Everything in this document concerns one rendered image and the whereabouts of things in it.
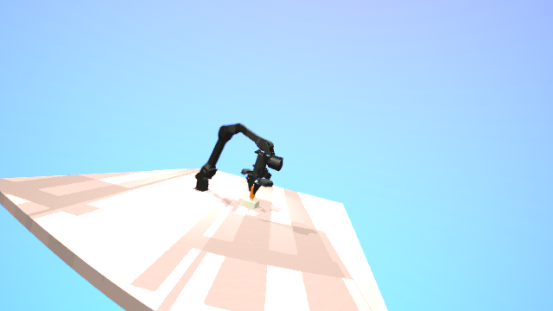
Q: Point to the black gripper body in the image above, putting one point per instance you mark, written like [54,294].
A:
[258,172]

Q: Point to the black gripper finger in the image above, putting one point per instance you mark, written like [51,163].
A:
[250,183]
[255,187]

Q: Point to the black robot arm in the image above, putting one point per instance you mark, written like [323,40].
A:
[267,157]

